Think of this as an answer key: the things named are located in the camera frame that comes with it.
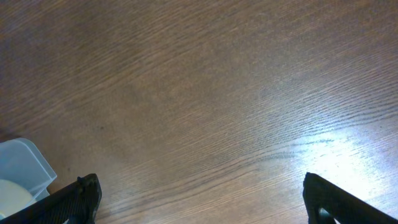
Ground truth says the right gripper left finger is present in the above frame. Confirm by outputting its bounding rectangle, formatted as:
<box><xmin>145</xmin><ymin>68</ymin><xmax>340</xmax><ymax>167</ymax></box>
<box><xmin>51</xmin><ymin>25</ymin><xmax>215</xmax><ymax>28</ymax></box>
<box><xmin>1</xmin><ymin>174</ymin><xmax>102</xmax><ymax>224</ymax></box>

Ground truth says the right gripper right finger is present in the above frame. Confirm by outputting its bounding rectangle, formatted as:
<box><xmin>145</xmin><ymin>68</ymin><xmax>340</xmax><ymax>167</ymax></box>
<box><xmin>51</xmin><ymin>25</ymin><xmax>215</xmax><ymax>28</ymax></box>
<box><xmin>303</xmin><ymin>172</ymin><xmax>397</xmax><ymax>224</ymax></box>

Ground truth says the white bowl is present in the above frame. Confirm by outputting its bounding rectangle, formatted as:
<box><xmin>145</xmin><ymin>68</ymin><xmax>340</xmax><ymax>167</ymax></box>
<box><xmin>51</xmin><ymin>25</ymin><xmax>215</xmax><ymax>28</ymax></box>
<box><xmin>0</xmin><ymin>179</ymin><xmax>36</xmax><ymax>219</ymax></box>

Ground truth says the clear plastic storage bin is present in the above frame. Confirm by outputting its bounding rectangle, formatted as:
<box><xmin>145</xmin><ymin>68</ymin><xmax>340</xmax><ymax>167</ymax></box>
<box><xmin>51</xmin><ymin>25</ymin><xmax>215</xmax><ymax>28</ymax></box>
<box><xmin>1</xmin><ymin>138</ymin><xmax>57</xmax><ymax>207</ymax></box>

